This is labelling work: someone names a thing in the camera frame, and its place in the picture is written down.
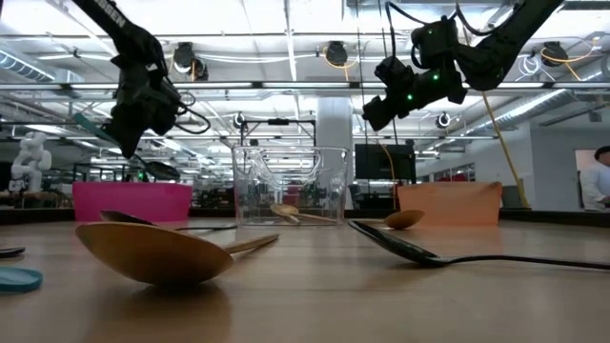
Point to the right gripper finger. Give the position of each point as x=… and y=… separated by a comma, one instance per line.
x=380, y=113

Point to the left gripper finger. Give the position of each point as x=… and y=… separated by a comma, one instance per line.
x=126, y=138

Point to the dark silver metal spoon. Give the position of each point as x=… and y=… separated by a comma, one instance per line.
x=124, y=216
x=9, y=251

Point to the gold spoon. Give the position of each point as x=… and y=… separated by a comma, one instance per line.
x=405, y=219
x=319, y=217
x=284, y=209
x=152, y=252

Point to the black metal spoon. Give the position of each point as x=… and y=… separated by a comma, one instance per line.
x=400, y=248

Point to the clear plastic bin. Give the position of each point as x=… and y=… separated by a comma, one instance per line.
x=248, y=209

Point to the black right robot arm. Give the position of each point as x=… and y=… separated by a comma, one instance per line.
x=505, y=43

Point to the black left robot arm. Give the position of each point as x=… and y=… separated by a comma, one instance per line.
x=119, y=28

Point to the white building column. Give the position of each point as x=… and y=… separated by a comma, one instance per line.
x=333, y=124

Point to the black monitor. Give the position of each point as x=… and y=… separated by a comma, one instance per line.
x=376, y=162

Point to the red plastic bin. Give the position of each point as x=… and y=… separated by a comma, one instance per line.
x=133, y=200

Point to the orange plastic bin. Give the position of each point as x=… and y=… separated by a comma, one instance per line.
x=453, y=202

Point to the person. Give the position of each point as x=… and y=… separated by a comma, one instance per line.
x=595, y=186

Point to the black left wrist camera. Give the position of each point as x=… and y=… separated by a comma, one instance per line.
x=167, y=116

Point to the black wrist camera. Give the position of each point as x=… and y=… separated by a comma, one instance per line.
x=394, y=71
x=167, y=116

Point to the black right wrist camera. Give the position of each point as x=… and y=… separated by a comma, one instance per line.
x=394, y=71

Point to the black gantry frame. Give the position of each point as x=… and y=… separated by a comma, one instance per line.
x=278, y=122

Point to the silver ventilation duct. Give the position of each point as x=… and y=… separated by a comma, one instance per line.
x=24, y=66
x=548, y=102

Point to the black metal table frame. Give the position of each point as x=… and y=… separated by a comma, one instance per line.
x=548, y=215

